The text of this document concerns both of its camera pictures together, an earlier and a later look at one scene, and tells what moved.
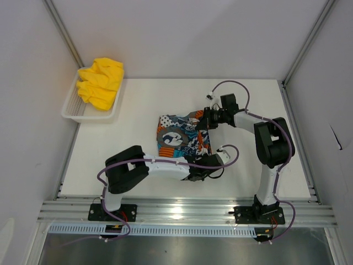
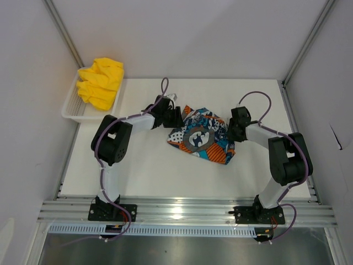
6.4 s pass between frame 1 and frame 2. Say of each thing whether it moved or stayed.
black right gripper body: moved
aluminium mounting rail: stayed
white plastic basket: stayed
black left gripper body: moved
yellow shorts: stayed
